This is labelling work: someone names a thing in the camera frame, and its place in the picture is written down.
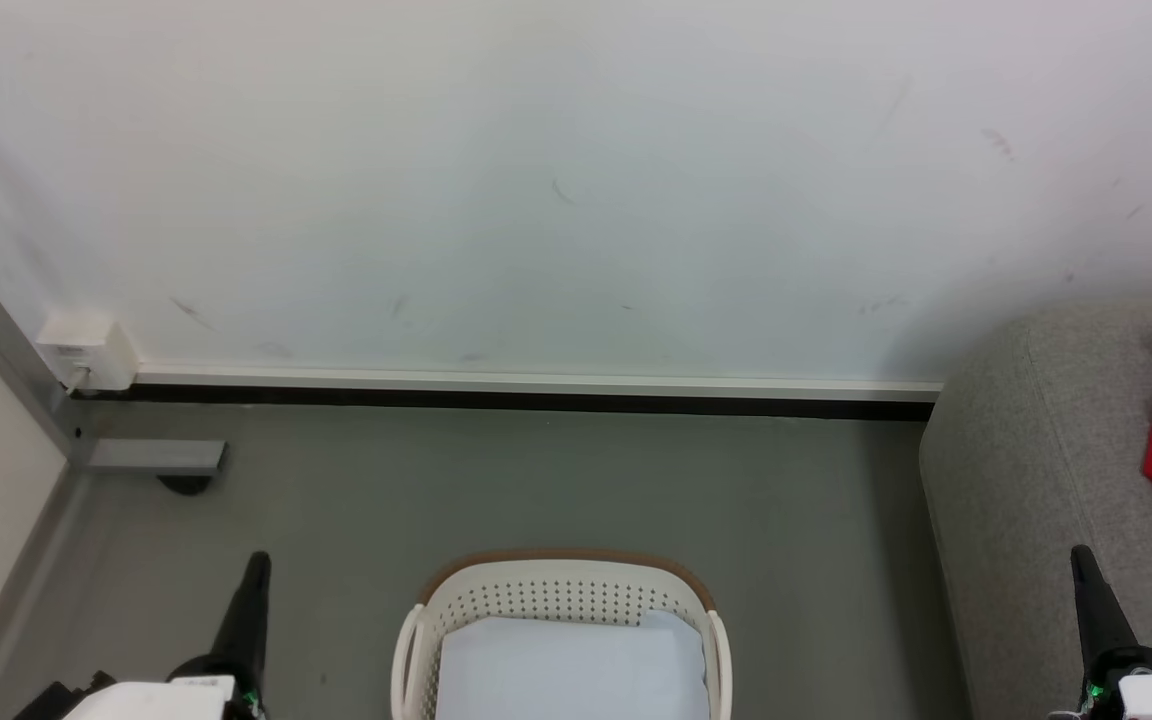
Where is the white garment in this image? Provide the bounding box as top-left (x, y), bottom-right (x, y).
top-left (434, 610), bottom-right (712, 720)

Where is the grey fabric sofa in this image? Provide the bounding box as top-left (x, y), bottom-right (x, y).
top-left (918, 303), bottom-right (1152, 720)

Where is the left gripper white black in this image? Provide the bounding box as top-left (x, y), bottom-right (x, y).
top-left (11, 551), bottom-right (273, 720)

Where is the white laundry basket brown rim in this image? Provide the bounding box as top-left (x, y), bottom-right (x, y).
top-left (390, 548), bottom-right (734, 720)

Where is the white wall socket box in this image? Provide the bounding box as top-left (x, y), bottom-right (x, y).
top-left (36, 312), bottom-right (140, 393)

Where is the white and black skirting board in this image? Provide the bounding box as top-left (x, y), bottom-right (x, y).
top-left (71, 362), bottom-right (945, 423)

